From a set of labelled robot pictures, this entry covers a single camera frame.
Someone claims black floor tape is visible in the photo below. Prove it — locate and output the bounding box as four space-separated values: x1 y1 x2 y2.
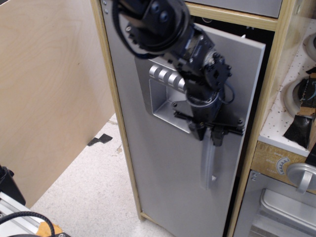
87 134 113 147

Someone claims wooden toy kitchen cabinet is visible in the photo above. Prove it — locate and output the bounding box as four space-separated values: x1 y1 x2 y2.
91 0 316 237

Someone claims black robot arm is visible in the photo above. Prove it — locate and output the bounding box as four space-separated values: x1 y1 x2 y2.
112 0 245 147

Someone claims black braided cable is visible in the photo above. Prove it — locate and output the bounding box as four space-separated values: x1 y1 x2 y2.
0 211 55 237

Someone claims grey toy fridge door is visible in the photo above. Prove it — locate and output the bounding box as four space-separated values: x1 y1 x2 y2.
100 0 265 237

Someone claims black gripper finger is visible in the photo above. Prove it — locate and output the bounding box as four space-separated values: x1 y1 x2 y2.
188 122 205 141
211 127 228 147

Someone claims silver oven knob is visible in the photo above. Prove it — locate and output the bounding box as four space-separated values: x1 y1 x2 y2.
286 163 316 194

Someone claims white speckled toy countertop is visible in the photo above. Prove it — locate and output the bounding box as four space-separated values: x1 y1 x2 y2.
258 19 316 157

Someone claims grey freezer door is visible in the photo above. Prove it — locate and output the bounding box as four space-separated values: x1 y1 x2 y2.
189 0 282 18

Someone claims silver fridge door handle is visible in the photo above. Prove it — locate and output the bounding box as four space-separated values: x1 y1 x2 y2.
200 129 216 190

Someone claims grey toy oven door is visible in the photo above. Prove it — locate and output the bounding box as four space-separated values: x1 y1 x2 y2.
234 171 316 237

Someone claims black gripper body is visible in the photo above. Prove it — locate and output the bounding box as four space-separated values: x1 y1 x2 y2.
171 95 245 135

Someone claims aluminium frame rail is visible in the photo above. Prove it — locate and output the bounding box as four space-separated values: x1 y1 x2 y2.
0 191 47 235

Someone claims plywood board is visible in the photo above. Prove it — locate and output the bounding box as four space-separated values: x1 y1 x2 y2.
0 0 115 207

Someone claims silver ice dispenser panel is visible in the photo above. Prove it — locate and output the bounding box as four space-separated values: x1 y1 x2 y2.
134 58 190 133

